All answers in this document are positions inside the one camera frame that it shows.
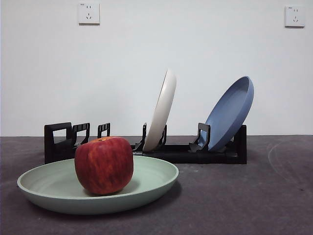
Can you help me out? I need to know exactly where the green round plate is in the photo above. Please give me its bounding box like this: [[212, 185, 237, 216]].
[[17, 155, 179, 215]]

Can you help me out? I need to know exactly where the red apple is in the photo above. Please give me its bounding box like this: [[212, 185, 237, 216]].
[[74, 137, 134, 195]]

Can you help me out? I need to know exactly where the white round plate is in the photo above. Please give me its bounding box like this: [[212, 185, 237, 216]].
[[142, 69, 177, 152]]

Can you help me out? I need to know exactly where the black plate rack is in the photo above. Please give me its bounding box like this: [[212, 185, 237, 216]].
[[44, 121, 247, 165]]

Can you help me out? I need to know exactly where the blue round plate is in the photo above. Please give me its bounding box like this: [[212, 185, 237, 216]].
[[204, 75, 254, 152]]

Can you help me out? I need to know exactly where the white wall socket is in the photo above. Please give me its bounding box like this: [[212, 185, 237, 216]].
[[78, 2, 101, 26], [284, 5, 306, 28]]

